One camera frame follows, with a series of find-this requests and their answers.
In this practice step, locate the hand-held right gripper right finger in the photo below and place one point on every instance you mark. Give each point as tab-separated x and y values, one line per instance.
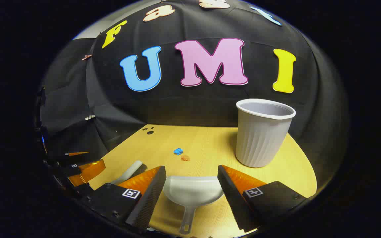
233	201

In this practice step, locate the copper binder clip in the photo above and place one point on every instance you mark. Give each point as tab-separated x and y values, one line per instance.
86	57

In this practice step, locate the white plastic dustpan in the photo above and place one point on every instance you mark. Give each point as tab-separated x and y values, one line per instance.
192	191

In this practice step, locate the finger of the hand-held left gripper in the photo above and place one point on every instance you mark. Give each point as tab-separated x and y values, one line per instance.
68	172
61	159

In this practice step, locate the silver binder clip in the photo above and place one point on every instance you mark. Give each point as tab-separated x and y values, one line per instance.
90	117

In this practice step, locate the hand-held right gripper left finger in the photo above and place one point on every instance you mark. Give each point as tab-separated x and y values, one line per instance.
147	205

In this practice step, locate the blue paper trash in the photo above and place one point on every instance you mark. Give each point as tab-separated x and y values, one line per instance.
178	151

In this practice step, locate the wooden desktop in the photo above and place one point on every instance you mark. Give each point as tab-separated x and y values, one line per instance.
203	145

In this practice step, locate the orange paper trash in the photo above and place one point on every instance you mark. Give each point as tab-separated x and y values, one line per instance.
185	158

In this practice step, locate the black backdrop cloth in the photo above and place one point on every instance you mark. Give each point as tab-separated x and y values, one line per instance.
193	109

